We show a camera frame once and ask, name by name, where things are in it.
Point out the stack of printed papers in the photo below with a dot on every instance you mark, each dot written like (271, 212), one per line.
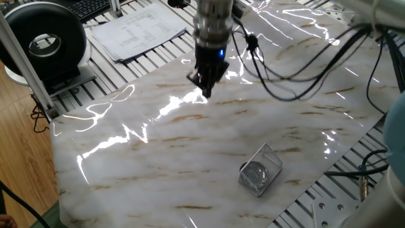
(139, 31)

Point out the silver robot mounting plate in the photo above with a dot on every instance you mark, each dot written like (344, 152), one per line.
(329, 215)

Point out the short aluminium post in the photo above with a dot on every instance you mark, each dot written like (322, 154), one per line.
(115, 8)

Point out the black round object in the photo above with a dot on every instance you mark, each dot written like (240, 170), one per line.
(178, 3)

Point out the black keyboard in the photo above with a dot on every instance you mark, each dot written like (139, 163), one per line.
(88, 8)

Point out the aluminium frame post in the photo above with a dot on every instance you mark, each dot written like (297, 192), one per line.
(25, 69)

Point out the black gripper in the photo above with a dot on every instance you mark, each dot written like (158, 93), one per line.
(209, 57)

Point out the marble pattern table mat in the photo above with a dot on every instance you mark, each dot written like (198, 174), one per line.
(190, 158)

